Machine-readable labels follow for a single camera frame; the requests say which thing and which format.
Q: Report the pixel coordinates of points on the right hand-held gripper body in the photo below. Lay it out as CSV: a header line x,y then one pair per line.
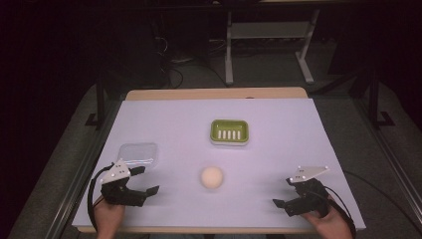
x,y
310,197

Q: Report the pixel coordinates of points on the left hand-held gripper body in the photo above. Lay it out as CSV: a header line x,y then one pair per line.
x,y
116,194

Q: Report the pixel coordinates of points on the person's left hand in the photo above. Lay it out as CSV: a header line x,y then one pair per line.
x,y
108,219

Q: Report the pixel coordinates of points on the person's right hand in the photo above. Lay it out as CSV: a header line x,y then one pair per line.
x,y
331,227

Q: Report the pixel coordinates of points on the clear plastic box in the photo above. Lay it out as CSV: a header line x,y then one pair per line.
x,y
137,154

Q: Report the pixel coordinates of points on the round peach soap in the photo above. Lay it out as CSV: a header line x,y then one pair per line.
x,y
211,177

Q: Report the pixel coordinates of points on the white table cover sheet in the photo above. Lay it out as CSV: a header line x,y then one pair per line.
x,y
185,119

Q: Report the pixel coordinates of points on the black metal stand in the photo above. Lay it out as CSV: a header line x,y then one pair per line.
x,y
375,106
100,106

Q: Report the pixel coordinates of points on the green soap dish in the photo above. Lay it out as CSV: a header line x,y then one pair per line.
x,y
229,132

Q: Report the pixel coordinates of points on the aluminium rail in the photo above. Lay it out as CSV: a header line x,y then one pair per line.
x,y
79,186
394,169

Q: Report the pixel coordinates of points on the white metal desk frame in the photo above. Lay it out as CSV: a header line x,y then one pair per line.
x,y
265,30

